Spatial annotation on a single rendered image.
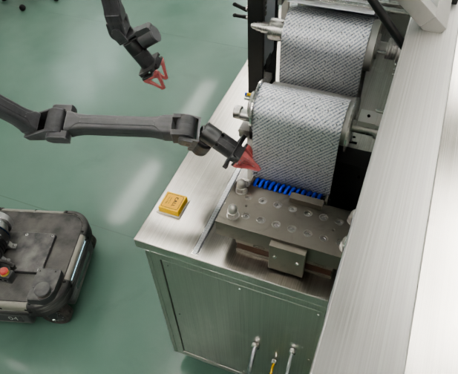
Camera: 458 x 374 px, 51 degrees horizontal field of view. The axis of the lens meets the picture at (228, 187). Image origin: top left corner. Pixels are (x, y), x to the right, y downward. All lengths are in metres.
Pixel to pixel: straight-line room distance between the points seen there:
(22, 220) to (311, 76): 1.67
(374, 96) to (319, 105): 0.76
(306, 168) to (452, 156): 0.48
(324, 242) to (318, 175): 0.19
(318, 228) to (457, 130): 0.47
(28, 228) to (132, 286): 0.58
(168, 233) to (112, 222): 1.27
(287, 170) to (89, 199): 1.71
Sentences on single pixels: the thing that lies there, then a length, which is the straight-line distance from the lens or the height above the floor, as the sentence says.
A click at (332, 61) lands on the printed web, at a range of 1.43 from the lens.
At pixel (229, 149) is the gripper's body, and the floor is 1.14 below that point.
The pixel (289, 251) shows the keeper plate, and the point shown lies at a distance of 1.31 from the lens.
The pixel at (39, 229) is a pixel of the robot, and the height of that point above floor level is 0.24.
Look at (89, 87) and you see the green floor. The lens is 3.73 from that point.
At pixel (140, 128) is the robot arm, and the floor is 1.20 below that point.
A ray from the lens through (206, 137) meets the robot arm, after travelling 1.39.
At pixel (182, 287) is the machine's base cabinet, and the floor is 0.69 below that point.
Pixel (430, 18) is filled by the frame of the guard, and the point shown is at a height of 1.68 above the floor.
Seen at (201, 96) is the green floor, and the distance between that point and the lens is 3.46.
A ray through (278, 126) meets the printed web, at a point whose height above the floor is 1.25.
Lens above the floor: 2.10
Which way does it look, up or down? 48 degrees down
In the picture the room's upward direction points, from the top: 3 degrees counter-clockwise
